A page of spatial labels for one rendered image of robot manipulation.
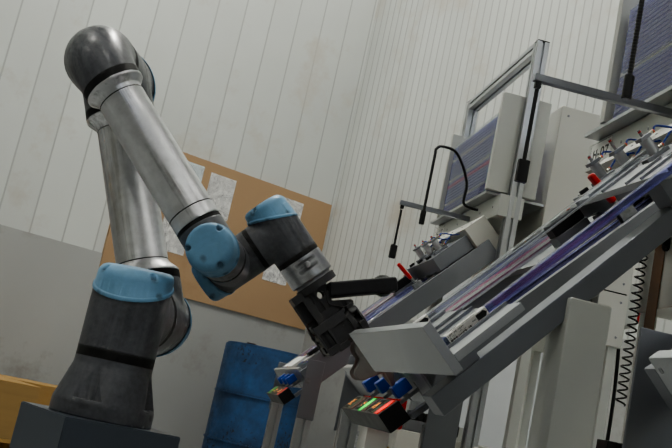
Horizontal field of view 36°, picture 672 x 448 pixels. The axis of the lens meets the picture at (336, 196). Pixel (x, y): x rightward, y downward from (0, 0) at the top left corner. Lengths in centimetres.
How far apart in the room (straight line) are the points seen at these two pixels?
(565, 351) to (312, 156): 644
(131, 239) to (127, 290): 19
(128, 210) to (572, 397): 77
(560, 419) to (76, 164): 570
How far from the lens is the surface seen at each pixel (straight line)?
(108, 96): 162
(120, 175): 172
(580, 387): 136
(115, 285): 152
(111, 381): 151
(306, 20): 784
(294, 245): 164
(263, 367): 637
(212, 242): 151
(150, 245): 169
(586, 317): 137
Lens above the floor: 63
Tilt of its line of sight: 12 degrees up
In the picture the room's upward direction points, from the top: 12 degrees clockwise
